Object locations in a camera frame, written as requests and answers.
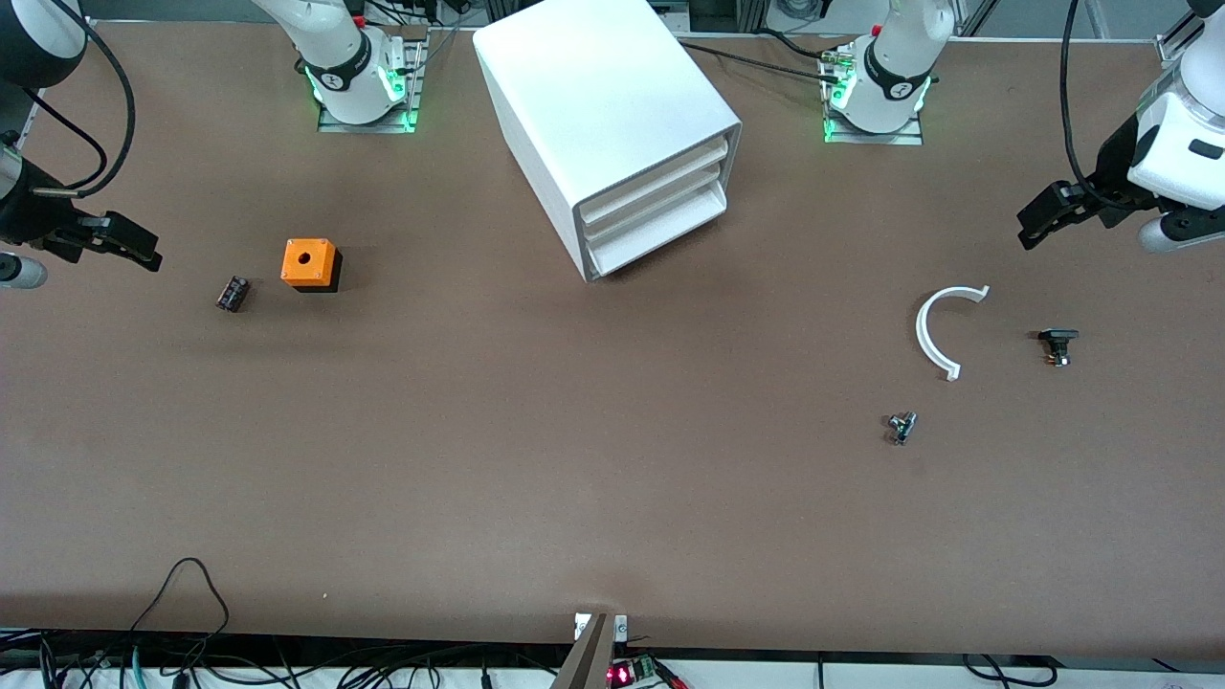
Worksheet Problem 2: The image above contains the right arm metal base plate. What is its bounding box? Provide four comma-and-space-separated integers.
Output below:
317, 27, 428, 134

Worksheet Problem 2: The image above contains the green circuit board red light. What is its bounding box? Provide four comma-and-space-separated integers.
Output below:
605, 656, 663, 689

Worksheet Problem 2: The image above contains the black push button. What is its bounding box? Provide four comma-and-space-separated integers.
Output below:
1038, 328, 1080, 369

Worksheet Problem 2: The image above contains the white drawer cabinet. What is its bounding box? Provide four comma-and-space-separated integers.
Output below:
473, 0, 744, 284

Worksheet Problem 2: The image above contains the orange button box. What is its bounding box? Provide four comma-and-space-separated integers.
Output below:
280, 238, 344, 294

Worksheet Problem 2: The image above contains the black looped cable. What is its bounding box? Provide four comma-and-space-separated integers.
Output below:
129, 557, 232, 640

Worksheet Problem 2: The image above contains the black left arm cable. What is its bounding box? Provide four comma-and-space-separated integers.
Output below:
1059, 0, 1142, 210

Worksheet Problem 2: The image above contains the black table cable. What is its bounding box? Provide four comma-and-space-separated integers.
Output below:
670, 38, 845, 85

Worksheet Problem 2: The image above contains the aluminium frame profile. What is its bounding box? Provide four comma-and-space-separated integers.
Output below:
1156, 0, 1209, 66

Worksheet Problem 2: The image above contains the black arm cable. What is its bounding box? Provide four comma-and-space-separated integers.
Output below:
17, 0, 138, 199
1059, 0, 1142, 210

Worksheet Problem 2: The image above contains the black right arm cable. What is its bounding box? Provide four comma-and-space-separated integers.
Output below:
17, 0, 138, 199

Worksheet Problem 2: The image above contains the white semicircular bracket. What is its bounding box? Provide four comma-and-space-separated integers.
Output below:
915, 285, 991, 383

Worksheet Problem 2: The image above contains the white plastic drawer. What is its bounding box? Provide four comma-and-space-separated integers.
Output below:
578, 136, 733, 225
585, 186, 731, 281
583, 165, 730, 246

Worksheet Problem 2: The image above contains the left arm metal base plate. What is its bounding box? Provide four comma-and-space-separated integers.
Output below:
820, 43, 925, 147

